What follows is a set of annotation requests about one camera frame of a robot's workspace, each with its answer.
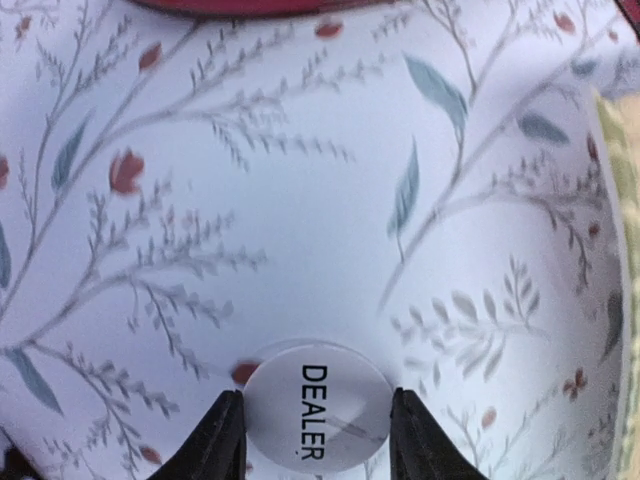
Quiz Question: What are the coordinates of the red floral round plate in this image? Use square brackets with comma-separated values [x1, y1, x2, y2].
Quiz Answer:
[140, 0, 358, 15]

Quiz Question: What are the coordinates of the woven bamboo tray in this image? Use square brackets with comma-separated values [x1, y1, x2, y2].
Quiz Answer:
[592, 90, 639, 479]

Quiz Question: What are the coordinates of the white dealer button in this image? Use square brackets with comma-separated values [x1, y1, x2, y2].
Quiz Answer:
[243, 342, 393, 474]

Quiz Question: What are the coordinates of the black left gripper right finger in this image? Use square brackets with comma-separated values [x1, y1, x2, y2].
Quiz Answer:
[389, 388, 487, 480]

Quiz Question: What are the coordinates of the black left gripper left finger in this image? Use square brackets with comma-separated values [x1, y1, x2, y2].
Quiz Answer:
[149, 390, 246, 480]

